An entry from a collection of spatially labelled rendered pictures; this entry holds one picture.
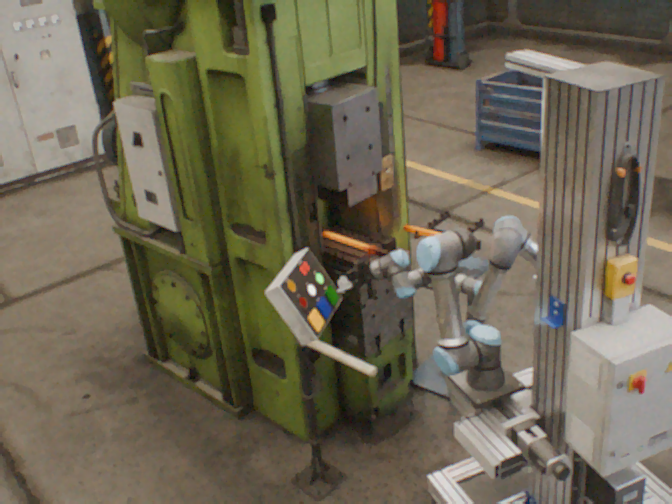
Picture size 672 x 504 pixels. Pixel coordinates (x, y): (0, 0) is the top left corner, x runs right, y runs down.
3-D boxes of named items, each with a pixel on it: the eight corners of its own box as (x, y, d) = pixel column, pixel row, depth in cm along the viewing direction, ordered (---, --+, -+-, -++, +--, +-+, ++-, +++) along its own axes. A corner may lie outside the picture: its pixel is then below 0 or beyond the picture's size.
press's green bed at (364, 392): (416, 394, 419) (412, 324, 397) (372, 430, 396) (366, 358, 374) (344, 360, 454) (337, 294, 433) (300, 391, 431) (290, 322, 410)
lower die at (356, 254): (382, 258, 372) (381, 243, 368) (355, 274, 359) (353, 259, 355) (322, 237, 399) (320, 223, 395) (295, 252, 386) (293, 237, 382)
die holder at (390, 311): (413, 324, 397) (409, 250, 377) (366, 358, 374) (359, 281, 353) (337, 293, 433) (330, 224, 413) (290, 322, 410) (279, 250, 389)
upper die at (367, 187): (377, 192, 355) (376, 173, 351) (349, 207, 343) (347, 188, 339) (315, 175, 382) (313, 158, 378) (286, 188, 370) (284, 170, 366)
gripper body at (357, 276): (348, 267, 320) (371, 256, 314) (359, 283, 323) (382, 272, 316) (343, 275, 314) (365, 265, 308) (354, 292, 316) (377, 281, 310)
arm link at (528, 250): (589, 318, 312) (485, 243, 306) (587, 300, 324) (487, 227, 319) (610, 300, 305) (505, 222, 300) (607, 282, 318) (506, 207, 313)
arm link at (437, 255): (484, 369, 281) (463, 231, 266) (451, 383, 276) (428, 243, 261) (465, 360, 292) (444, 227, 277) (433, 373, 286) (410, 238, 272)
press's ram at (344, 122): (394, 164, 359) (389, 82, 341) (339, 191, 336) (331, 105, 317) (331, 150, 386) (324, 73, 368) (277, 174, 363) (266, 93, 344)
